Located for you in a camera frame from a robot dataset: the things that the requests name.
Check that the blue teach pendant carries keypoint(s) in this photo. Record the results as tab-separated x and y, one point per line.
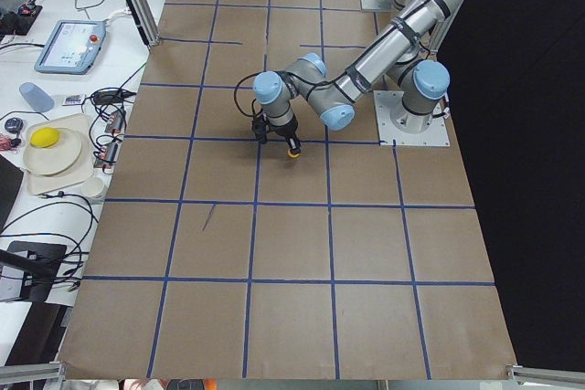
72	47

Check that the beige tray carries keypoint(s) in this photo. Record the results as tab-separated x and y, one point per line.
80	171

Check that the light blue plastic cup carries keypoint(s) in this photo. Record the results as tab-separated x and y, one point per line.
36	97

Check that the white paper cup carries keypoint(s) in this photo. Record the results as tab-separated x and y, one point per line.
94	189

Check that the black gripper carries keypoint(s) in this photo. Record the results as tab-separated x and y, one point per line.
289	130

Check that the beige round plate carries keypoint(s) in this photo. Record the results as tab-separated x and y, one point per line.
55	159

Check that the yellow lemon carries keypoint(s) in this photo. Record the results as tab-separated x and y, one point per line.
44	137

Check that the black stand base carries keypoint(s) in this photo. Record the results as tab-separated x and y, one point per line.
29	270

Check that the yellow push button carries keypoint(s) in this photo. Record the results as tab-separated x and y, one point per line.
294	152

